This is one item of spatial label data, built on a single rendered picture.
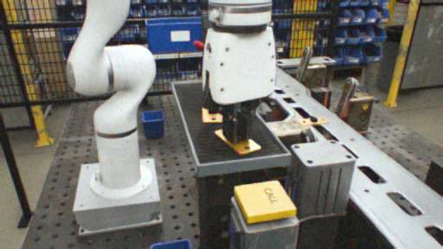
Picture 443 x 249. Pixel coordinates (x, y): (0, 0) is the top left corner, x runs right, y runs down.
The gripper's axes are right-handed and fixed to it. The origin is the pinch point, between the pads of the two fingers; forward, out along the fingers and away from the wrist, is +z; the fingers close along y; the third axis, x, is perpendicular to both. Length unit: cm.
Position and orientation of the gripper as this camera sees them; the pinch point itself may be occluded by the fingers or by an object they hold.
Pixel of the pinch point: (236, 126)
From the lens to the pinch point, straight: 53.3
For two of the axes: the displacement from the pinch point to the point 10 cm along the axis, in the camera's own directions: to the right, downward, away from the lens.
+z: 0.0, 9.0, 4.3
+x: -4.8, -3.8, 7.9
